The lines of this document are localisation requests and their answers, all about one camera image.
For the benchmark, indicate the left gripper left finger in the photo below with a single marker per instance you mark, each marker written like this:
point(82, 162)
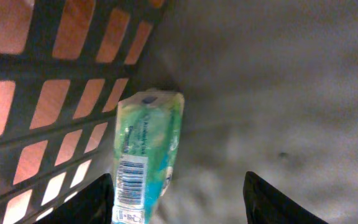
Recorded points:
point(92, 205)

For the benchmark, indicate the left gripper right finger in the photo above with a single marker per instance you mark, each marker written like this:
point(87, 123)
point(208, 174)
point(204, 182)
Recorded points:
point(267, 205)

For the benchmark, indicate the green tissue pack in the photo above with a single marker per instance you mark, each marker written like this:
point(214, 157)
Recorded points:
point(147, 135)

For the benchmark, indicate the grey plastic mesh basket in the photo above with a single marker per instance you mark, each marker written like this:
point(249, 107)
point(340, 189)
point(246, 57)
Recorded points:
point(270, 87)

